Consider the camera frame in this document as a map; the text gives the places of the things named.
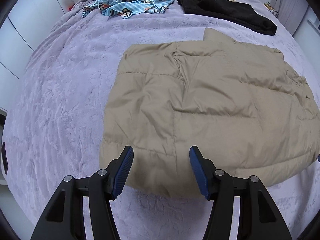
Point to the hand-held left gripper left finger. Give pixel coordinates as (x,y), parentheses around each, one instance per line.
(122,172)

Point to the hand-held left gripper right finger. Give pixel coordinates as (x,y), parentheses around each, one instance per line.
(200,172)

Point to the beige puffer jacket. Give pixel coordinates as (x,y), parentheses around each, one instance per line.
(212,105)

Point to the purple plush blanket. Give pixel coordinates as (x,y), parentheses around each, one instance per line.
(62,92)

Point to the black folded garment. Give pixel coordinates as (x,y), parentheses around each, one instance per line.
(225,10)

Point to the white wardrobe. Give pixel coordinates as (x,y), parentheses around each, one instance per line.
(30,25)

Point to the nightstand clutter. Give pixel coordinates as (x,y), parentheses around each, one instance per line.
(271,8)

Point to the grey curtain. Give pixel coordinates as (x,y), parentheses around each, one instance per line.
(290,2)

